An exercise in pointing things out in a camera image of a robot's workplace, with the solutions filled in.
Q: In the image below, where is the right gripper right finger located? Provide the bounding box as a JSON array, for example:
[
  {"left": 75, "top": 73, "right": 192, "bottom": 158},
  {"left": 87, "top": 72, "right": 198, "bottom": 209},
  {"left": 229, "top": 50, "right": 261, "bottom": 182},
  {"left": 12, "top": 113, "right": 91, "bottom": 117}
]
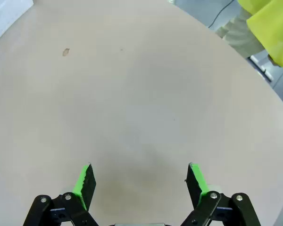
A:
[{"left": 180, "top": 162, "right": 261, "bottom": 226}]

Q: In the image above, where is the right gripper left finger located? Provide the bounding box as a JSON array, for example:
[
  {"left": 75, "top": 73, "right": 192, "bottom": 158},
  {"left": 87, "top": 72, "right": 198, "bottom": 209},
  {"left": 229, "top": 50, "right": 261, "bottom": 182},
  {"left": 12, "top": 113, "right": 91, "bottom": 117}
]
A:
[{"left": 23, "top": 162, "right": 100, "bottom": 226}]

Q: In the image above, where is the person in yellow poncho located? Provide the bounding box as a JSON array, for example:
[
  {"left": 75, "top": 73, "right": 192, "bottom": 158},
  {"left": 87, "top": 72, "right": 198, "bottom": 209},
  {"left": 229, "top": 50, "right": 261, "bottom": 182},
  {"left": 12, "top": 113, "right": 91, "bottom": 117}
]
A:
[{"left": 216, "top": 0, "right": 283, "bottom": 68}]

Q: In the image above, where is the black floor cable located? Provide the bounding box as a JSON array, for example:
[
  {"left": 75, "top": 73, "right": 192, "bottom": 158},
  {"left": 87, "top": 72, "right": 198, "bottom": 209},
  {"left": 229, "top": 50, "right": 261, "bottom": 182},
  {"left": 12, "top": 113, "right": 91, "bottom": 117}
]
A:
[{"left": 208, "top": 0, "right": 235, "bottom": 28}]

